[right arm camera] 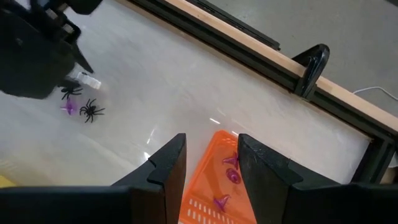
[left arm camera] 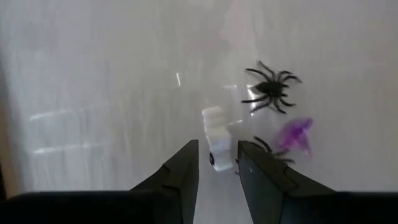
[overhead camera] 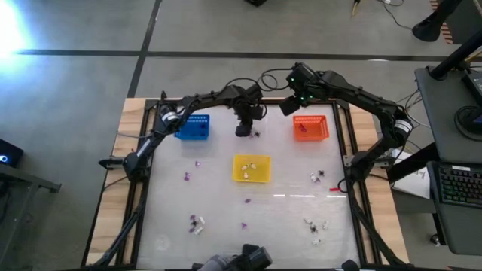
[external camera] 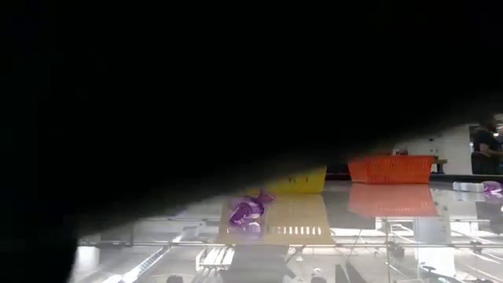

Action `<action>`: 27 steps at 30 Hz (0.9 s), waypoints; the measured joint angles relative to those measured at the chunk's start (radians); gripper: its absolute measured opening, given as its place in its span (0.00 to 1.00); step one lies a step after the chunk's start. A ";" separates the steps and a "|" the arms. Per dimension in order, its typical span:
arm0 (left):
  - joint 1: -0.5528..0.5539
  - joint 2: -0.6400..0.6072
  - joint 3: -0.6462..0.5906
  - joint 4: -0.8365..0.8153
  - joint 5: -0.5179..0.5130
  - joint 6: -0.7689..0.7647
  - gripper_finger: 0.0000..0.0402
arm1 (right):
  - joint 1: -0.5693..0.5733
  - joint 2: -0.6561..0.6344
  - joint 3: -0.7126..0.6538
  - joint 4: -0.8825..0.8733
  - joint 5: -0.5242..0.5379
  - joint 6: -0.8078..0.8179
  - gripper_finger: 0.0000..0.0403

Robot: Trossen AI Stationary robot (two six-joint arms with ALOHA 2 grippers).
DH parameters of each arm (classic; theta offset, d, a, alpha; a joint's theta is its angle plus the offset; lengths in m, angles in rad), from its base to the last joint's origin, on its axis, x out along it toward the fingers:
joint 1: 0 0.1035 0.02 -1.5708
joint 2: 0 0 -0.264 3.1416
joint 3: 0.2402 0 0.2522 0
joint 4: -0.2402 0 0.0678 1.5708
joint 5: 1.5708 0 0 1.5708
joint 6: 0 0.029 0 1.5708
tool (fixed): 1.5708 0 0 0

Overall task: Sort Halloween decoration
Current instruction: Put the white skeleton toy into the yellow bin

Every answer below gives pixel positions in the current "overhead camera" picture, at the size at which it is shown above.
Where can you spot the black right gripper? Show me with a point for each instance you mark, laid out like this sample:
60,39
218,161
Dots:
290,106

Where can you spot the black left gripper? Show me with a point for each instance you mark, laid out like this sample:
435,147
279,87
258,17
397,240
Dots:
243,126

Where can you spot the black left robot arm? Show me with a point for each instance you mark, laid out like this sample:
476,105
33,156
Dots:
211,99

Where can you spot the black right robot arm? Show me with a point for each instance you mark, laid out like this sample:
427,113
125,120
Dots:
361,98

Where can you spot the orange plastic basket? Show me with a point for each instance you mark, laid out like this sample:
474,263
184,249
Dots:
316,130

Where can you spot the yellow plastic basket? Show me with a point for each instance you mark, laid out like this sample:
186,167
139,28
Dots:
260,177

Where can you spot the blue plastic basket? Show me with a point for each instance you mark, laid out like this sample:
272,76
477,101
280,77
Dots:
188,126

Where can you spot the small white box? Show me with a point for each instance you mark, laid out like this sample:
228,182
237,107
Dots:
399,158

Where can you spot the black handheld device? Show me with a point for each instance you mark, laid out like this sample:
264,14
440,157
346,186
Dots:
252,257

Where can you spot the black diagonal beam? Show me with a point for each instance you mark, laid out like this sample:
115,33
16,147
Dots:
418,160

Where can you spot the person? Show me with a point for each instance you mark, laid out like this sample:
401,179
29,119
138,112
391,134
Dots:
214,263

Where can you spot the white paper sheet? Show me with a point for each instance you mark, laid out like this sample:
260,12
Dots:
414,184

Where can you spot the grey desk panel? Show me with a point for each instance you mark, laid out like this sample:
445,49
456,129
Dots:
440,113

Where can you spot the black chair base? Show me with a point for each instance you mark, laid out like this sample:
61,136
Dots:
429,28

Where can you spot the black monitor pole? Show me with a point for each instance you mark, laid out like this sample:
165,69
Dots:
452,60

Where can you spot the round black stand base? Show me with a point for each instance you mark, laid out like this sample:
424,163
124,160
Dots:
468,120

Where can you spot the black backlit keyboard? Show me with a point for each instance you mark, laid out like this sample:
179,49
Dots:
459,186

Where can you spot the grey keyboard desk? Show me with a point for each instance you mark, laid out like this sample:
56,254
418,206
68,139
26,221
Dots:
459,233

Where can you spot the grey metal stand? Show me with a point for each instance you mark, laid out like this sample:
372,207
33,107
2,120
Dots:
22,180

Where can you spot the black device with blue light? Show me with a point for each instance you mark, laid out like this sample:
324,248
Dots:
9,152

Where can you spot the silver metal bracket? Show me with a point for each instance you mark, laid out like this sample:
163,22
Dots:
347,161

